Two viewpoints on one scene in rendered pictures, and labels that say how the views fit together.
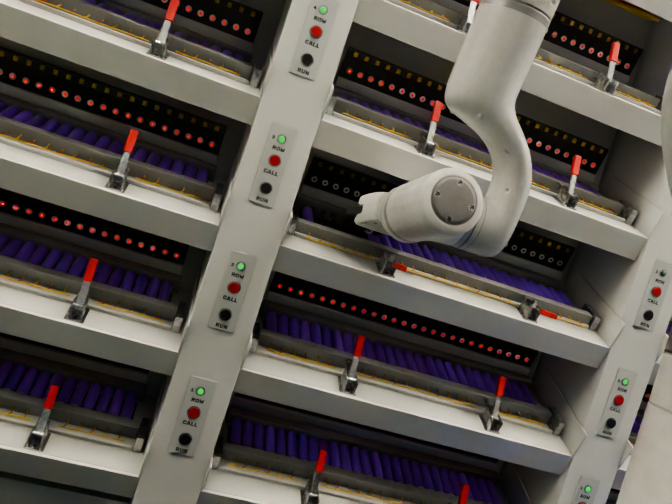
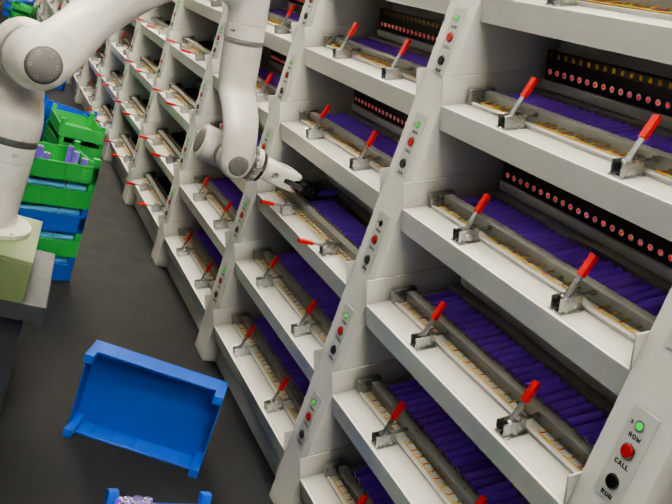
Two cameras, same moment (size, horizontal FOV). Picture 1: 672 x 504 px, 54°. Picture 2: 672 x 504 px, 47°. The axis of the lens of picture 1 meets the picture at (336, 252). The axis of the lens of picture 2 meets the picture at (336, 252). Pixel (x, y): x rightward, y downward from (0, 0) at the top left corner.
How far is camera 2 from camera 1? 2.11 m
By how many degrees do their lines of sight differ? 74
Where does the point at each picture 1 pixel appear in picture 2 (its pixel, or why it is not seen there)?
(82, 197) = not seen: hidden behind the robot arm
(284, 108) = (272, 118)
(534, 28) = (226, 46)
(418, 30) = (319, 62)
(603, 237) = (363, 192)
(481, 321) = (304, 250)
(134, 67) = not seen: hidden behind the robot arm
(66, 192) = not seen: hidden behind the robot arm
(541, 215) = (339, 175)
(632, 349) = (356, 288)
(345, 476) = (266, 353)
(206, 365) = (228, 256)
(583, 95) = (370, 83)
